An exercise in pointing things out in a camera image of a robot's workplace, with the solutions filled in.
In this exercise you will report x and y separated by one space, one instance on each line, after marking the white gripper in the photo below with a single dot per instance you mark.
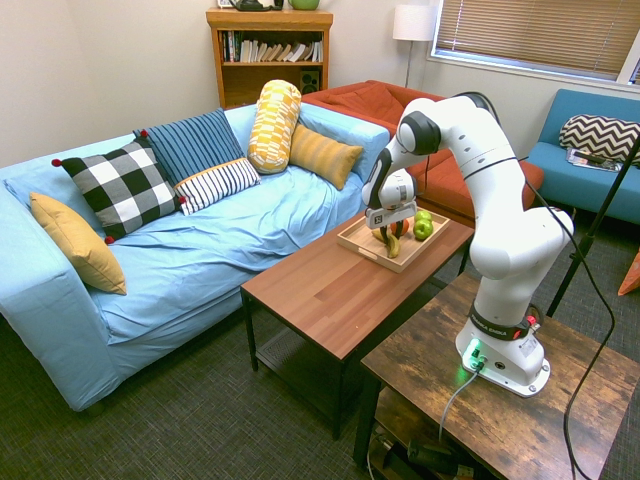
387 216

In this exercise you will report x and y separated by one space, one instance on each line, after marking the yellow banana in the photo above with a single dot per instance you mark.
394 247

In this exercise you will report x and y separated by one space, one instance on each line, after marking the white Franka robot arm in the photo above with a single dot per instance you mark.
500 250

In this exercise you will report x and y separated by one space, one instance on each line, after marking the wooden serving tray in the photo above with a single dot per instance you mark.
365 240

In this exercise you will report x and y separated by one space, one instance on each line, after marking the large orange fruit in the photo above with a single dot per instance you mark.
404 231

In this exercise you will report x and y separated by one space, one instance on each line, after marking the green apple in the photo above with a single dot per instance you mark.
423 216
423 230

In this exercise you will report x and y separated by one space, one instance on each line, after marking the wood top coffee table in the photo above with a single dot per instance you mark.
340 300

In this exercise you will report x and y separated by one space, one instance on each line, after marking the mustard striped lumbar pillow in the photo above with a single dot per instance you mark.
322 155

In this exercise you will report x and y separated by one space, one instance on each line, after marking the orange sectional sofa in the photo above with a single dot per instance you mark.
360 100

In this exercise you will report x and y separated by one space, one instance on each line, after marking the yellow white patterned bolster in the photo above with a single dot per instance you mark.
272 127

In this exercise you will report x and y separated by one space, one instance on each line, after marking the red emergency stop button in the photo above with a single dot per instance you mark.
534 321

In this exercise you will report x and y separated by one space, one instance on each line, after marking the black speaker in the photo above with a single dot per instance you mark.
310 81

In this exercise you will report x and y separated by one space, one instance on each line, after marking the white navy striped pillow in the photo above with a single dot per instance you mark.
217 185

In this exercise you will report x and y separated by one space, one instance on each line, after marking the teal sofa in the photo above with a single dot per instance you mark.
575 190

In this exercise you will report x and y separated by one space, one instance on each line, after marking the wooden bookshelf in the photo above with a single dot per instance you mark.
270 80

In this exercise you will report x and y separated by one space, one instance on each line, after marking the light blue sofa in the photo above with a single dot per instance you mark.
200 260

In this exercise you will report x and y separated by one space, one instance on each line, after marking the magazine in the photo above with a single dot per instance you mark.
587 160

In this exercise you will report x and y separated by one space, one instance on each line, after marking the white shade floor lamp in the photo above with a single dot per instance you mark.
412 22

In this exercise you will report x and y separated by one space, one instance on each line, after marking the row of books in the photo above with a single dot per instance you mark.
272 51

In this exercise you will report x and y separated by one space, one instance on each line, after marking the blue striped pillow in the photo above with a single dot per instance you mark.
192 142

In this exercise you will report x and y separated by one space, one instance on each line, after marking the rustic brown side table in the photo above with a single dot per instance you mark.
500 425

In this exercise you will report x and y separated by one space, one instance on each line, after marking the black white chevron pillow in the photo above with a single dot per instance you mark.
597 135

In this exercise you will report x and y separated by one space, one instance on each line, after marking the black device under table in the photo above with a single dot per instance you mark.
430 456

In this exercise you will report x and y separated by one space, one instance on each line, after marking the brown window blinds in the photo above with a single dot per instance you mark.
530 30

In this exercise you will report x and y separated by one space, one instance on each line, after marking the green pot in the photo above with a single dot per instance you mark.
304 4

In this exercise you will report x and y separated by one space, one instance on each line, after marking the black object on bookshelf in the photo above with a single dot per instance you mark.
255 5

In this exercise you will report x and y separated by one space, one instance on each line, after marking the black white checkered pillow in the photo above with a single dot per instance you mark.
125 190

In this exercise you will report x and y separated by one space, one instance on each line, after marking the plain mustard yellow pillow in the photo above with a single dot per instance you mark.
80 245

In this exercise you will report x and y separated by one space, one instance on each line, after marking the black camera tripod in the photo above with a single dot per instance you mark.
595 225

